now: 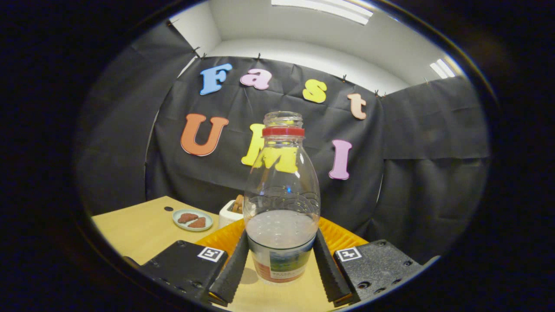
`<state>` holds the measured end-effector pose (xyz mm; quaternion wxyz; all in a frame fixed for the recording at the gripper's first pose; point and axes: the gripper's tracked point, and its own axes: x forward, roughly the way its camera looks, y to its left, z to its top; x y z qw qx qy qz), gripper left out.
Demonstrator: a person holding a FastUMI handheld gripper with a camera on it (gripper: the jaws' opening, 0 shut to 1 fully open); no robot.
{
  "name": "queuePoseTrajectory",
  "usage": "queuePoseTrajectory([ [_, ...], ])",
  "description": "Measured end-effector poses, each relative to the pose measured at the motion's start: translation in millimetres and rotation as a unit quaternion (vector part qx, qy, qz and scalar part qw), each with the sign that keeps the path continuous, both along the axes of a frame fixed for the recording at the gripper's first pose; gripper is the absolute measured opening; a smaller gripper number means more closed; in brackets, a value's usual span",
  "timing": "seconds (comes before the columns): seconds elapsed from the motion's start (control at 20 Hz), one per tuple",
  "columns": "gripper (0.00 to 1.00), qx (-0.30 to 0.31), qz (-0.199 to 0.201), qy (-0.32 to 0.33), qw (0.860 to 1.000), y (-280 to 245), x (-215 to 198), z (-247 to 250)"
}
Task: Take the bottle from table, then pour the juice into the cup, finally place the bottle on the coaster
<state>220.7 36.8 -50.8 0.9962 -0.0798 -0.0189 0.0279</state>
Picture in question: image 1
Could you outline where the light green plate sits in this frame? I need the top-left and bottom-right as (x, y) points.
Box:
(172, 209), (214, 232)

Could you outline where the small ceiling light panel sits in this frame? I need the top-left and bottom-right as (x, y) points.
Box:
(429, 58), (456, 79)

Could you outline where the white toaster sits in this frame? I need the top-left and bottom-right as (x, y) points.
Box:
(218, 199), (245, 229)

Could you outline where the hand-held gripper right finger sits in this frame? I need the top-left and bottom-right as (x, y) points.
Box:
(314, 217), (423, 307)

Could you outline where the long ceiling light panel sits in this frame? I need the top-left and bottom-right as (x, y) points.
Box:
(271, 0), (373, 25)

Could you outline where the clear juice bottle red ring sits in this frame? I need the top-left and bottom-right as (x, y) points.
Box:
(243, 111), (322, 284)

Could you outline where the wooden table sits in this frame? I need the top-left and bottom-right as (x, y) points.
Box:
(91, 196), (352, 312)

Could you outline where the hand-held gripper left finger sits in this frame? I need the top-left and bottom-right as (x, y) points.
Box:
(140, 218), (250, 306)

